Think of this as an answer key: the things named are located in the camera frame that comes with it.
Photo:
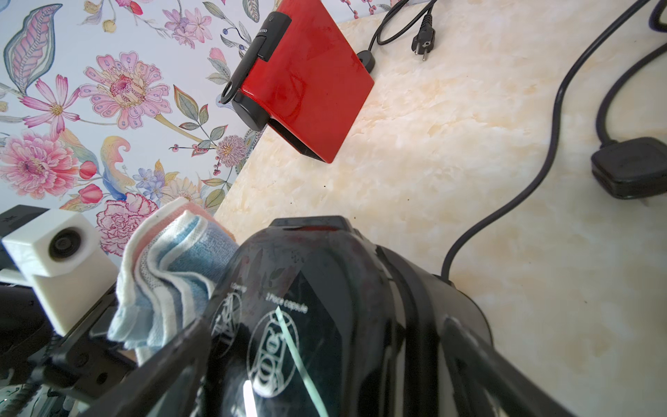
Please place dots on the black coffee machine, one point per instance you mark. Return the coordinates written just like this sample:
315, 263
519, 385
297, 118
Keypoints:
309, 318

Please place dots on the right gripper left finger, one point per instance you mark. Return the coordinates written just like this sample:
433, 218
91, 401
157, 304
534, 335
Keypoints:
167, 384

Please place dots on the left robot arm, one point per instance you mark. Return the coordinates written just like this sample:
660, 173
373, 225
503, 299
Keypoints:
25, 332

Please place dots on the red coffee machine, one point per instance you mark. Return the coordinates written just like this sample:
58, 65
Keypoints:
301, 78

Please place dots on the blue striped cloth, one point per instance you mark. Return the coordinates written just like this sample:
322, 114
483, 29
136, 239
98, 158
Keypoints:
169, 271

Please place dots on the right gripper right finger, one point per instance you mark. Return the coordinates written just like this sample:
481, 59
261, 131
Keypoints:
483, 379

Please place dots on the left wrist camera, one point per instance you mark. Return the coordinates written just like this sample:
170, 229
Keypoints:
58, 254

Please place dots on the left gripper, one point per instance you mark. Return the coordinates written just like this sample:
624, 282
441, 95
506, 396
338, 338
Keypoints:
85, 364

